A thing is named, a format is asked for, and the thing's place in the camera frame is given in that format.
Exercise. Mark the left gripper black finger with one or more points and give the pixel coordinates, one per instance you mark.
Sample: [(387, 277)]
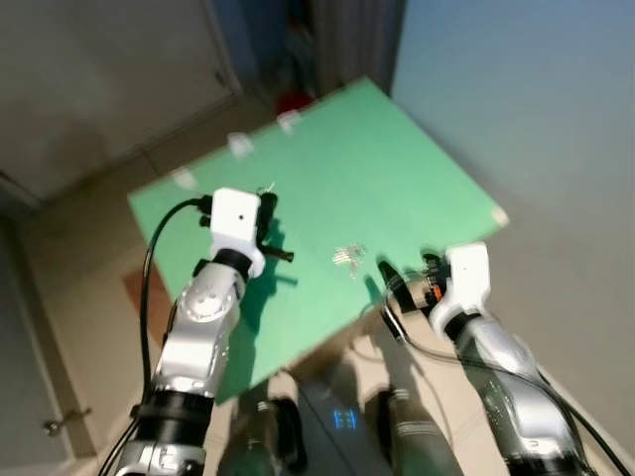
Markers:
[(268, 206), (280, 256)]

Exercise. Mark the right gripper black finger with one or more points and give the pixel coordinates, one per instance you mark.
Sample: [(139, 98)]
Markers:
[(394, 278), (433, 259)]

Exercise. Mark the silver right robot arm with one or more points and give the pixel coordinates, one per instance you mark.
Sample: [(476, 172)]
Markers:
[(516, 397)]

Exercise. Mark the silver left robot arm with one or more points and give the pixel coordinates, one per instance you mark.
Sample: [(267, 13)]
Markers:
[(198, 337)]

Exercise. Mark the small silver key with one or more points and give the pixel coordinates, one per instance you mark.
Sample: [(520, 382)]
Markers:
[(266, 186)]

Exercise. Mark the silver key bunch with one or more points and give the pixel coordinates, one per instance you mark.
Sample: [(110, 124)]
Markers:
[(347, 258)]

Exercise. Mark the white tape piece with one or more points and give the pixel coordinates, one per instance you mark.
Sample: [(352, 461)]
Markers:
[(289, 121), (185, 178), (239, 145)]

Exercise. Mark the red object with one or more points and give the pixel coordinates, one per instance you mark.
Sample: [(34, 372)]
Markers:
[(293, 101)]

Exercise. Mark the blue indicator light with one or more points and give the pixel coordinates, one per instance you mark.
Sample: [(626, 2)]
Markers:
[(344, 416)]

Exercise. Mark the grey right robot leg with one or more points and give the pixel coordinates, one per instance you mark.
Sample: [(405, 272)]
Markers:
[(412, 436)]

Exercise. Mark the grey robot leg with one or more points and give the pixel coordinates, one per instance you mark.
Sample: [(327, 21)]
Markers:
[(263, 436), (412, 436)]

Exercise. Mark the grey left robot leg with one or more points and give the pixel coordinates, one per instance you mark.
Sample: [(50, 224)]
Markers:
[(263, 436)]

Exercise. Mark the grey curtain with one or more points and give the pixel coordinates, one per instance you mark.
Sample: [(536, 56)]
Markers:
[(347, 40)]

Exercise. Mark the grey door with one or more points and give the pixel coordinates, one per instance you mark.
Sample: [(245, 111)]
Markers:
[(30, 347)]

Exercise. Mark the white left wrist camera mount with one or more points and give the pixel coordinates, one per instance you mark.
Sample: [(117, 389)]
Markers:
[(236, 213)]

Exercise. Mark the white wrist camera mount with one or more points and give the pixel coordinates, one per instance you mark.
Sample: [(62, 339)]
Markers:
[(236, 213), (466, 273)]

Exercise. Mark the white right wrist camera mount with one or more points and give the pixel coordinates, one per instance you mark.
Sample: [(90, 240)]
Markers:
[(466, 273)]

